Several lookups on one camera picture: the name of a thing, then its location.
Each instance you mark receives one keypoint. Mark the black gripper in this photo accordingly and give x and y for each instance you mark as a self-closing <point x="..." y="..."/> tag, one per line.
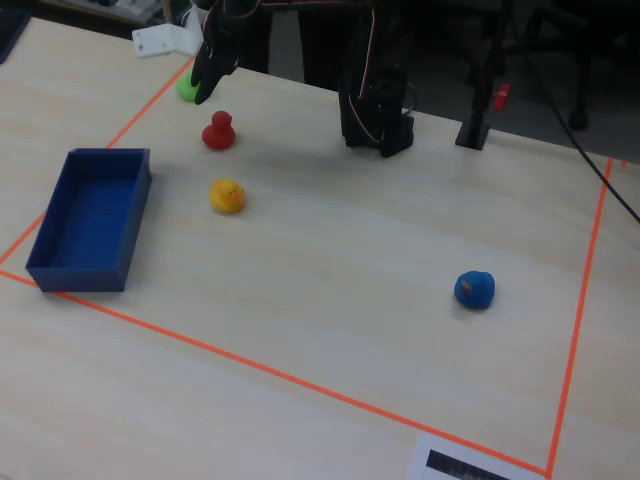
<point x="214" y="59"/>

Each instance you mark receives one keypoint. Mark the red rubber duck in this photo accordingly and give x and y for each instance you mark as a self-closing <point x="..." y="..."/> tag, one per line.
<point x="218" y="135"/>

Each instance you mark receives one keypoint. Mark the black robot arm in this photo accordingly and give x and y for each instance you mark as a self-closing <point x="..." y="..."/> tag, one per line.
<point x="395" y="135"/>

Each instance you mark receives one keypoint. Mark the green rubber duck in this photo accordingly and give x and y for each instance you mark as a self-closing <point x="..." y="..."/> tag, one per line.
<point x="184" y="90"/>

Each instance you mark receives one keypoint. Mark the black camera stand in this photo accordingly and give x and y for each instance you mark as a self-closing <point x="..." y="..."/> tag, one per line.
<point x="472" y="135"/>

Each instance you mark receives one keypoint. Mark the white paper label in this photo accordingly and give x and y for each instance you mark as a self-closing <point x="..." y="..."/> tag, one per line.
<point x="420" y="460"/>

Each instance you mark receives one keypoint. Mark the yellow rubber duck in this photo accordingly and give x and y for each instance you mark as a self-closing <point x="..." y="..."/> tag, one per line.
<point x="225" y="197"/>

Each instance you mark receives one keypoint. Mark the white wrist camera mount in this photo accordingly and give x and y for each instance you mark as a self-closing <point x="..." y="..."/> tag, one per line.
<point x="160" y="40"/>

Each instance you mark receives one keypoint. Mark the blue rubber duck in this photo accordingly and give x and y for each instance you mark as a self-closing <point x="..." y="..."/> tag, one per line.
<point x="475" y="292"/>

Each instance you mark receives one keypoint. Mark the black office chair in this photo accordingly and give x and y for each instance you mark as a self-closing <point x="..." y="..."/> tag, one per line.
<point x="579" y="120"/>

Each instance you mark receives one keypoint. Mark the orange tape line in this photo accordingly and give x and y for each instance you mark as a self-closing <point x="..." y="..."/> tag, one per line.
<point x="300" y="381"/>
<point x="582" y="300"/>
<point x="150" y="104"/>

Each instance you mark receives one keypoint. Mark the red clamp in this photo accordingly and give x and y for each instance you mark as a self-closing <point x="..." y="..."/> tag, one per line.
<point x="501" y="97"/>

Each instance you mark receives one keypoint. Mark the blue rectangular plastic box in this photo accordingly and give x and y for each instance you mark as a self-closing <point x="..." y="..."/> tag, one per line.
<point x="90" y="220"/>

